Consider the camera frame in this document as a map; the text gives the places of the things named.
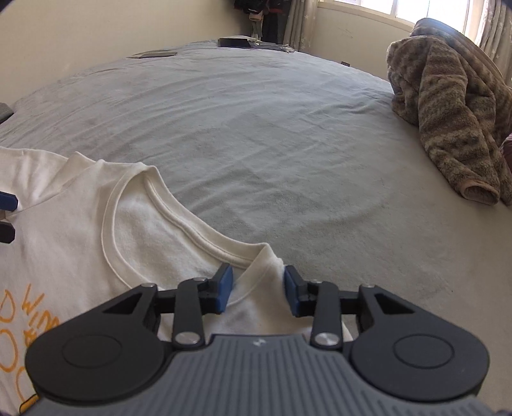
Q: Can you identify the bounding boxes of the brown striped blanket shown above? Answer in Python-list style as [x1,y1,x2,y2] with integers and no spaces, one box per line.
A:
[386,18,512,206]

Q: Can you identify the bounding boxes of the window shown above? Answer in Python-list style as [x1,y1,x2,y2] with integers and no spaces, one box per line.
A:
[318,0,484,35]

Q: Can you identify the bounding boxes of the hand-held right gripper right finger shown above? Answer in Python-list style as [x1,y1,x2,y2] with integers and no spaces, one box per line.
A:
[283,265,420,350]

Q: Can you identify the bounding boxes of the white long-sleeve shirt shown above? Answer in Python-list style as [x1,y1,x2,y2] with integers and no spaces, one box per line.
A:
[0,146,353,416]

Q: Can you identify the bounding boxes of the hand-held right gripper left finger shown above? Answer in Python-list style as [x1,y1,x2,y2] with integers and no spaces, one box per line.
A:
[90,263,235,348]

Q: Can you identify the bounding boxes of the dark hanging coats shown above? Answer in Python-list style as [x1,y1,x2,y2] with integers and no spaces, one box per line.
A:
[234,0,294,43]

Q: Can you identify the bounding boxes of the beige patterned curtain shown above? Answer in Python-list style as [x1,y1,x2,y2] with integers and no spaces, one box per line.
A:
[474,0,512,84]
[280,0,318,52]

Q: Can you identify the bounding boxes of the dark flat device with cable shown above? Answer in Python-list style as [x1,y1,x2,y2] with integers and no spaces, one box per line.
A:
[252,42,296,53]

